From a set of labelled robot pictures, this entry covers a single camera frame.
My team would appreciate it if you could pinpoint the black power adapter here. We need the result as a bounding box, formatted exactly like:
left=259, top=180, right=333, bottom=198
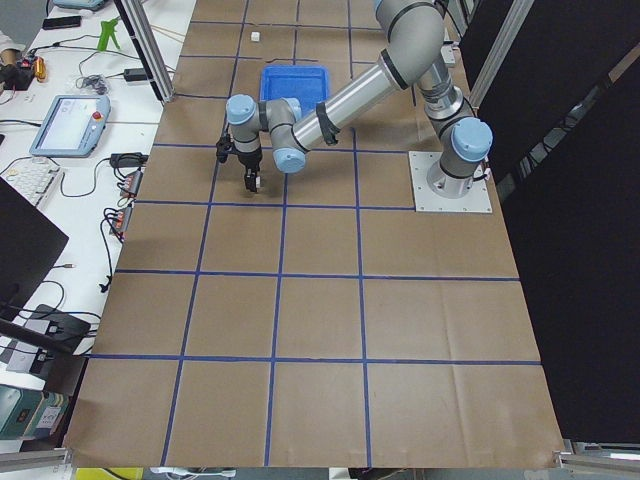
left=122, top=68, right=148, bottom=82

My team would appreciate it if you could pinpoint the green handled reacher grabber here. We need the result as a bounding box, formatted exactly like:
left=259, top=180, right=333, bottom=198
left=96, top=17, right=121, bottom=52

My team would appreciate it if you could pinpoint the blue plastic tray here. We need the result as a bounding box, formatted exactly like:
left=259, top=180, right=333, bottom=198
left=259, top=65, right=330, bottom=115

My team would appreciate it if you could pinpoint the black monitor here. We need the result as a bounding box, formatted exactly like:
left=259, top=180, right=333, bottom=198
left=0, top=180, right=69, bottom=321

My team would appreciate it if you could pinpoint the black usb hub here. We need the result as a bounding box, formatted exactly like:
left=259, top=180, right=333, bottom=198
left=118, top=170, right=143, bottom=198

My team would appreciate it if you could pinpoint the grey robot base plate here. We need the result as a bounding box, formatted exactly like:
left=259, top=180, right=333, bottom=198
left=408, top=151, right=493, bottom=214

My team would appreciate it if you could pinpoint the white keyboard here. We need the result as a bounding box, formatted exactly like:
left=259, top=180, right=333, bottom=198
left=1, top=157, right=62, bottom=210

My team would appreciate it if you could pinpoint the black smartphone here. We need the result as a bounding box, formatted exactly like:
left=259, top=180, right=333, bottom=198
left=42, top=15, right=82, bottom=30

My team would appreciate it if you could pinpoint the aluminium frame post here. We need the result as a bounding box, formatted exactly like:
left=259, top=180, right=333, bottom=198
left=114, top=0, right=175, bottom=104

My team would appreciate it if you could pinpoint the blue teach pendant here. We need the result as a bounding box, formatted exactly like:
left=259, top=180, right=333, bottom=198
left=29, top=95, right=111, bottom=158

